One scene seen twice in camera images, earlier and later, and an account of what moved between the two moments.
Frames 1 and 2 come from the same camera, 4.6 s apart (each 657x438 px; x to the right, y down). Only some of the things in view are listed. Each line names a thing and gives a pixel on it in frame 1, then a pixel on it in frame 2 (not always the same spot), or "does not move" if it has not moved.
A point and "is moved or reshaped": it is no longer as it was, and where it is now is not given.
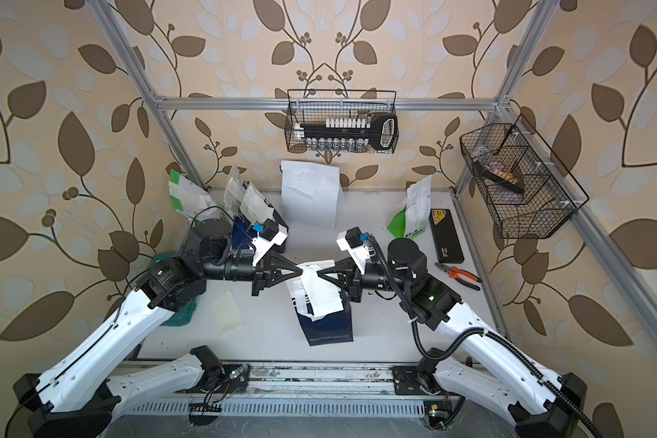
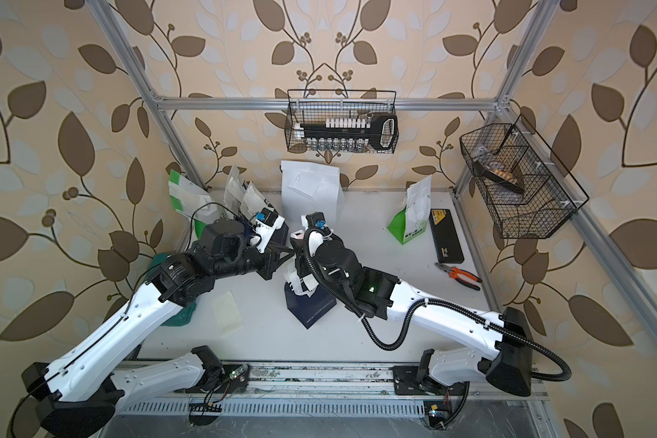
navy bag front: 255,209 is moved or reshaped
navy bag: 331,328 to 308,310
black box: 445,236 does not move
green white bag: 413,219 does not move
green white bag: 191,200 does not move
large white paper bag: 312,196 does not move
